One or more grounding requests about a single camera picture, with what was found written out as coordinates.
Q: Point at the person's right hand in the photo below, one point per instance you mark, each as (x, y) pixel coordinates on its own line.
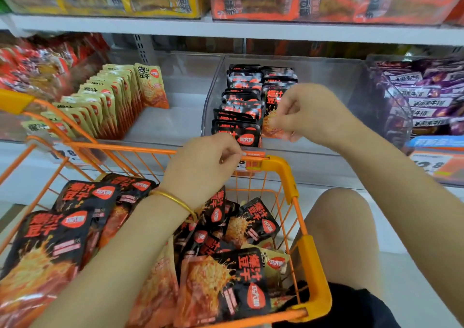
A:
(315, 115)

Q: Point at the person's left hand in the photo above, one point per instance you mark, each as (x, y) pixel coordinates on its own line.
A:
(201, 168)

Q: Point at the black flame print snack packet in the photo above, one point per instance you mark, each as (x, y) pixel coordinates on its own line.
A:
(279, 82)
(279, 71)
(272, 103)

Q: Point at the row of black orange snacks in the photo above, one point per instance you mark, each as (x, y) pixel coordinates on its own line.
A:
(239, 106)

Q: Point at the yellow orange snack packet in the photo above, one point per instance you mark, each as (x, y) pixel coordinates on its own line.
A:
(152, 88)

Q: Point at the row of yellow orange snacks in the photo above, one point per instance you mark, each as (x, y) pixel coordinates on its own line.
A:
(94, 103)

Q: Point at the orange shopping cart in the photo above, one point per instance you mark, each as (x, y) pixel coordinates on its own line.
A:
(312, 266)

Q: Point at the pile of black orange snacks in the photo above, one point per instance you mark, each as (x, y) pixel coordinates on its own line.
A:
(51, 259)

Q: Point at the person's left forearm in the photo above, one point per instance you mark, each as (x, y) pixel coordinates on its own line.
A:
(101, 273)

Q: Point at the person's right forearm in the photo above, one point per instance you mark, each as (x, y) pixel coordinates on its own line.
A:
(413, 208)

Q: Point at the person's right leg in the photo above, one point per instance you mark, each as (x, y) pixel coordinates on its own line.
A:
(341, 230)

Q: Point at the orange blue shelf price tag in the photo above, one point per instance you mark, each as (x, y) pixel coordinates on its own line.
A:
(439, 164)

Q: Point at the pile of purple packets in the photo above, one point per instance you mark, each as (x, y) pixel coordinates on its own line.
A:
(435, 95)

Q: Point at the stack of orange trimmed packets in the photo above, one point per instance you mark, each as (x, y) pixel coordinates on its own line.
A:
(391, 5)

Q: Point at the pile of red tan packets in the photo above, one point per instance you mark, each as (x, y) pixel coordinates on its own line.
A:
(36, 66)

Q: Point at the black shorts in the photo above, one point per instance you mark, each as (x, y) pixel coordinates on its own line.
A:
(341, 309)

